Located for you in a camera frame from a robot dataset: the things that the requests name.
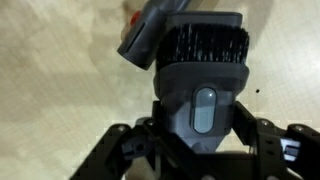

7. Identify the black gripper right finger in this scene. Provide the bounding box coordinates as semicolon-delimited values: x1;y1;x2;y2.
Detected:
233;100;320;180

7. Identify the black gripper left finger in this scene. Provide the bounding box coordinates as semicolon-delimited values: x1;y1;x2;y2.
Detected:
69;99;193;180

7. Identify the grey vacuum brush attachment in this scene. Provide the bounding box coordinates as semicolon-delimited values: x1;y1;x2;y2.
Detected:
153;11;250;154

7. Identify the grey vacuum crevice tool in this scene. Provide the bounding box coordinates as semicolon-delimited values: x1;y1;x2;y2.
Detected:
116;0;193;71

